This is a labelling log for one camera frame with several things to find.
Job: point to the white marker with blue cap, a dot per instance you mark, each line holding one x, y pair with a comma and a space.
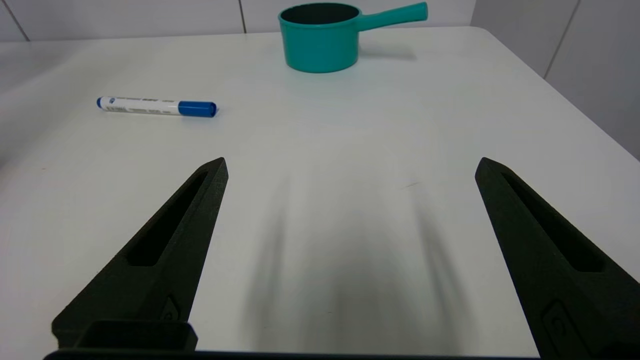
150, 106

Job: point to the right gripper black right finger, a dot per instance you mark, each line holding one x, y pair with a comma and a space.
540, 265

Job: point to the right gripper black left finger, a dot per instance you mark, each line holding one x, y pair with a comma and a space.
150, 285

